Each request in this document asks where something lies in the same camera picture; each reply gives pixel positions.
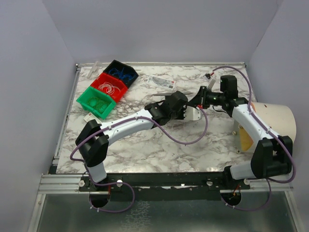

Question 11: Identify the clear plastic piece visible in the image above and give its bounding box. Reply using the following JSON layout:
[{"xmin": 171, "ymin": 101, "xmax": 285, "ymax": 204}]
[{"xmin": 87, "ymin": 61, "xmax": 100, "ymax": 79}]

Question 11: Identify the white cylindrical container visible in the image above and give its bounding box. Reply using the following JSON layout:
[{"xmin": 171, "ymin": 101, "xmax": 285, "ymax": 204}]
[{"xmin": 233, "ymin": 102, "xmax": 296, "ymax": 153}]

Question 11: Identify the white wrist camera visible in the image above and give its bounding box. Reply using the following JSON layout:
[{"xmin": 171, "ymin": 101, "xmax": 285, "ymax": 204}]
[
  {"xmin": 205, "ymin": 72, "xmax": 216, "ymax": 90},
  {"xmin": 183, "ymin": 106, "xmax": 202, "ymax": 121}
]

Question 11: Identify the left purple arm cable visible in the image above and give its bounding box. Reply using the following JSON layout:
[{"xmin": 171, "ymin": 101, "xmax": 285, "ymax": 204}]
[{"xmin": 70, "ymin": 105, "xmax": 209, "ymax": 213}]

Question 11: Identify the black storage bin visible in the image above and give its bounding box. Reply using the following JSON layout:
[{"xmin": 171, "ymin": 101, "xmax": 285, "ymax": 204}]
[{"xmin": 103, "ymin": 60, "xmax": 139, "ymax": 88}]

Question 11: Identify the aluminium table edge rail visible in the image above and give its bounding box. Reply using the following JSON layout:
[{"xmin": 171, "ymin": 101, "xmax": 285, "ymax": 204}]
[{"xmin": 76, "ymin": 62, "xmax": 246, "ymax": 67}]

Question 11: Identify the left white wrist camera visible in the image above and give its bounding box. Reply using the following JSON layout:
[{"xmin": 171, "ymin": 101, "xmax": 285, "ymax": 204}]
[{"xmin": 183, "ymin": 106, "xmax": 202, "ymax": 121}]

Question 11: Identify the red storage bin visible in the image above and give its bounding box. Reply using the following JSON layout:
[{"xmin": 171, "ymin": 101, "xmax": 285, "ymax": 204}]
[{"xmin": 90, "ymin": 73, "xmax": 128, "ymax": 103}]

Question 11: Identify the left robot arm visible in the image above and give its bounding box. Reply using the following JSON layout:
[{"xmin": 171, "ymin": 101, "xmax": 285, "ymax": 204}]
[{"xmin": 75, "ymin": 91, "xmax": 188, "ymax": 183}]

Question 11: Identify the white cable bundle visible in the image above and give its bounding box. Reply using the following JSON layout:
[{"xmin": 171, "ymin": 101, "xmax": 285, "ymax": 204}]
[{"xmin": 99, "ymin": 82, "xmax": 121, "ymax": 95}]

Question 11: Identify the blue cable bundle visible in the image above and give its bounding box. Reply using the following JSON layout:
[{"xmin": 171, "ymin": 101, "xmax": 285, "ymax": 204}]
[{"xmin": 108, "ymin": 67, "xmax": 136, "ymax": 82}]

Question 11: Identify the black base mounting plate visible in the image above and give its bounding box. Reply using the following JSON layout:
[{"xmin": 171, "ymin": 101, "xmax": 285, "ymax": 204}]
[{"xmin": 79, "ymin": 171, "xmax": 250, "ymax": 202}]

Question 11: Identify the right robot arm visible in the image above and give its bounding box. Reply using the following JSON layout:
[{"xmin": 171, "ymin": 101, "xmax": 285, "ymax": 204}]
[{"xmin": 188, "ymin": 75, "xmax": 296, "ymax": 182}]

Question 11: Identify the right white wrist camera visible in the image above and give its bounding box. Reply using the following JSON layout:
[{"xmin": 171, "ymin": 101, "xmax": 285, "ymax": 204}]
[{"xmin": 205, "ymin": 72, "xmax": 216, "ymax": 90}]

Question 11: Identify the flat printed packet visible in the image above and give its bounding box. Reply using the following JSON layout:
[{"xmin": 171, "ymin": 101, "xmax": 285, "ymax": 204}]
[{"xmin": 146, "ymin": 76, "xmax": 176, "ymax": 91}]

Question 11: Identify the green storage bin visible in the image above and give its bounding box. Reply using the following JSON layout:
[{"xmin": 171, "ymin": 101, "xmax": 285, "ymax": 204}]
[{"xmin": 76, "ymin": 87, "xmax": 116, "ymax": 119}]

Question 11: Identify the green cable bundle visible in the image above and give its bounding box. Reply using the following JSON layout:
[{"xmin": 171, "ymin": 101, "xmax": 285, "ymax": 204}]
[{"xmin": 86, "ymin": 96, "xmax": 109, "ymax": 113}]

